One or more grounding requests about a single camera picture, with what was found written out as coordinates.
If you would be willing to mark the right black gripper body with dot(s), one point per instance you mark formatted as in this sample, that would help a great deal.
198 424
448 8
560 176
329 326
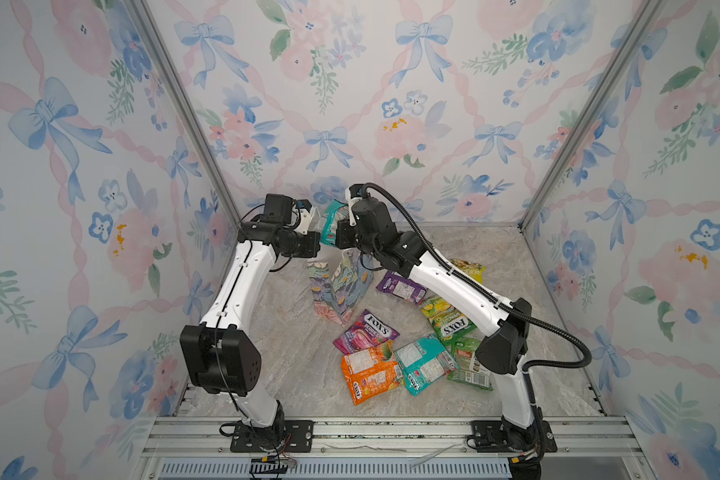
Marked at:
346 238

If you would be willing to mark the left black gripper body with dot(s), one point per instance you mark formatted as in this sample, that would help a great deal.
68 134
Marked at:
306 246

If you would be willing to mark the teal candy packet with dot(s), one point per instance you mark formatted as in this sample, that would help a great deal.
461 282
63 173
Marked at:
334 213
423 362

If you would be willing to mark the floral paper gift bag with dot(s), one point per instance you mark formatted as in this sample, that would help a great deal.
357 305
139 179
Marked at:
338 281

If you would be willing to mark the green yellow Fox's candy packet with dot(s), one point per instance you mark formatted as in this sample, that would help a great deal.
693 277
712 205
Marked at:
447 322

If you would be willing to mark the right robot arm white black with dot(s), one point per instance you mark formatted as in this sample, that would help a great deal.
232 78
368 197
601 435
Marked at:
370 229

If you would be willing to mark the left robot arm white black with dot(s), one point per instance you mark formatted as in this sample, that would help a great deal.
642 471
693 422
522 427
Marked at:
218 352

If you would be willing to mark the purple snack packet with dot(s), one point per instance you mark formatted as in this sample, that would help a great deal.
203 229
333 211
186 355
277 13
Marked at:
401 288

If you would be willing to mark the magenta Fox's candy packet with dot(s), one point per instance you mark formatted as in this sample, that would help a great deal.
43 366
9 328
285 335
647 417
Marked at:
367 332

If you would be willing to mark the yellow snack packet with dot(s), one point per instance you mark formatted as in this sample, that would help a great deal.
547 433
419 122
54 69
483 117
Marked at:
473 270

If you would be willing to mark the orange candy packet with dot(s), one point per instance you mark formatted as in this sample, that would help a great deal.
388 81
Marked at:
371 372

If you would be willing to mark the green snack packet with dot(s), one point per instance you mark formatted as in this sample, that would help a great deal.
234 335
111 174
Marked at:
469 371

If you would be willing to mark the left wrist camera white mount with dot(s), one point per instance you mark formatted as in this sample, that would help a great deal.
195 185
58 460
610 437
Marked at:
306 216

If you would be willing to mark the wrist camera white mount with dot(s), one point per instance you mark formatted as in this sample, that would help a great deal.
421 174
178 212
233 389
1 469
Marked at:
356 203
306 216

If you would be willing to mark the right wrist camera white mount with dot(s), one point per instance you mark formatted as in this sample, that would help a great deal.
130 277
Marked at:
356 203

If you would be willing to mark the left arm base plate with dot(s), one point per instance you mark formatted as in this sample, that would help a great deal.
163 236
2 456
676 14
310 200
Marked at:
289 436

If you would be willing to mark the aluminium rail frame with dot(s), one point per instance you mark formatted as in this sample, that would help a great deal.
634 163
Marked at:
392 448

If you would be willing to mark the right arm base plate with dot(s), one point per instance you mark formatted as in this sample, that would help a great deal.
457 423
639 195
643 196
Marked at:
499 436

